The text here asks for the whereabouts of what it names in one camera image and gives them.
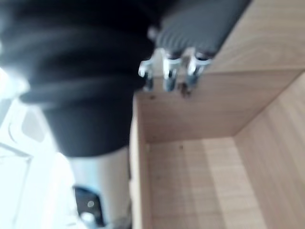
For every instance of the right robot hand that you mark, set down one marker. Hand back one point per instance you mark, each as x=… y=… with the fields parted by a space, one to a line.
x=78 y=71

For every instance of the light wood cabinet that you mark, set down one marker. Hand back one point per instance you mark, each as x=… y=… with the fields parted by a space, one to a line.
x=214 y=171

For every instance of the light wood cabinet door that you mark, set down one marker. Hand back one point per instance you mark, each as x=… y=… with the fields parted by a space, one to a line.
x=262 y=38

